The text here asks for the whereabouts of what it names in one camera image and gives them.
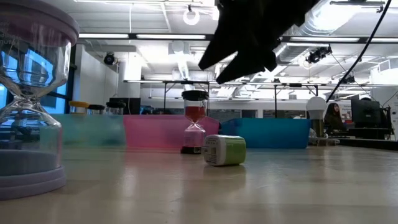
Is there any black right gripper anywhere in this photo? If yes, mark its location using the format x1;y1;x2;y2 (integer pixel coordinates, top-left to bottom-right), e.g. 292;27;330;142
198;0;299;84

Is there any black hourglass red sand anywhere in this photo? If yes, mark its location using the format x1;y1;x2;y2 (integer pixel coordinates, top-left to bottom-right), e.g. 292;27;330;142
180;90;210;155

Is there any teal plastic bin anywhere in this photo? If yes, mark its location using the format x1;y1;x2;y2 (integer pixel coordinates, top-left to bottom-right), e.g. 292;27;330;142
220;117;312;149

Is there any black ceiling spotlight cluster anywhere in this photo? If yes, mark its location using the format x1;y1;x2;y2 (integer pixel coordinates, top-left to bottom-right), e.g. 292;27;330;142
305;45;333;65

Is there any white and green plug adapter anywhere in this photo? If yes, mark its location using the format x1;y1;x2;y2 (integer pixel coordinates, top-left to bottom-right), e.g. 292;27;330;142
201;134;247;167

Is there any white light bulb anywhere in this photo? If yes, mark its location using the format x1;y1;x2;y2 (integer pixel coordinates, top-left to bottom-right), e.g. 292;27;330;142
305;96;327;121

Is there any pink translucent plastic bin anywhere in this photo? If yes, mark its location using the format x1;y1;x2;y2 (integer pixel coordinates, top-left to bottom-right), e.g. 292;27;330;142
123;114;221;149

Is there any black cabinet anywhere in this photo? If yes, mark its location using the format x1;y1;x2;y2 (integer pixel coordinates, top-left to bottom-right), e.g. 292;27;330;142
108;97;141;116

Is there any brass lamp socket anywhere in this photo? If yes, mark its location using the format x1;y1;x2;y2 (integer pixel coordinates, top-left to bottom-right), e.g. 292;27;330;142
312;119;324;138

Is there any round black ceiling fixture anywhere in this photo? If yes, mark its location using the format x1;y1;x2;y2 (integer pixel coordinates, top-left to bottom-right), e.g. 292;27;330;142
103;52;116;66

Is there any person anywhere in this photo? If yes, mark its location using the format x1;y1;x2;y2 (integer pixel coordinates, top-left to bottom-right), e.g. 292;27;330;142
323;102;348;135

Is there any black computer monitor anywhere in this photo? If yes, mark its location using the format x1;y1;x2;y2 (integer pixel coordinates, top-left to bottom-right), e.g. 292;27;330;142
350;98;382;129

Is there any green translucent plastic bin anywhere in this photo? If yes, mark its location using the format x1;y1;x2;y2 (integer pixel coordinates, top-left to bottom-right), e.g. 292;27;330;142
52;113;127;147

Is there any purple capped hourglass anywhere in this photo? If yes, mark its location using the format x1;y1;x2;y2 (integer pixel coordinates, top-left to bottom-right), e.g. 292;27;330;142
0;0;80;201

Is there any white ring ceiling light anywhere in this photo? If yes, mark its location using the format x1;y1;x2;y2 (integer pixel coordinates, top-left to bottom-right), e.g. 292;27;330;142
182;8;201;26

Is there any black background rig frame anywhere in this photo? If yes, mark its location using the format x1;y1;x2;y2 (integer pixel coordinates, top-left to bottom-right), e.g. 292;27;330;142
123;79;324;119

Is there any silver ventilation duct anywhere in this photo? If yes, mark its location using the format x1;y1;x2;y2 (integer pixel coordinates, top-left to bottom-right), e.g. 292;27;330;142
275;0;386;65

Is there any linear ceiling light rail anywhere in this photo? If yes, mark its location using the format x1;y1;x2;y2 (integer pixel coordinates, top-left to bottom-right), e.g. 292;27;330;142
79;32;398;44

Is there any white cable bundle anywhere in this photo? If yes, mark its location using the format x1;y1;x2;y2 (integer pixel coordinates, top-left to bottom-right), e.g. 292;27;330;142
308;132;341;146

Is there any black hanging cable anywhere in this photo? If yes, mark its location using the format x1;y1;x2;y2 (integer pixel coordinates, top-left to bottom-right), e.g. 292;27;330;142
325;0;392;103

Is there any black aluminium table frame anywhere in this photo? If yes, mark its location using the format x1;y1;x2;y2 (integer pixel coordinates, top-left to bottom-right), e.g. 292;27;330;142
337;136;398;152

